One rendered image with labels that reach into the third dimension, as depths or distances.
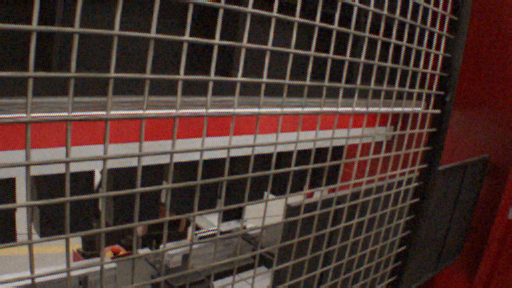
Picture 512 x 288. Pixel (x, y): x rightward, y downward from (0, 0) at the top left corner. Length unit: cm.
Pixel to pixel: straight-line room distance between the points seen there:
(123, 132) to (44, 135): 20
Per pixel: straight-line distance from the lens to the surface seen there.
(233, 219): 148
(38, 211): 111
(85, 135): 108
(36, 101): 80
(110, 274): 129
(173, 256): 137
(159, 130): 117
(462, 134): 190
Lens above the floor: 164
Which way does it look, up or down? 14 degrees down
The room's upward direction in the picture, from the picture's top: 9 degrees clockwise
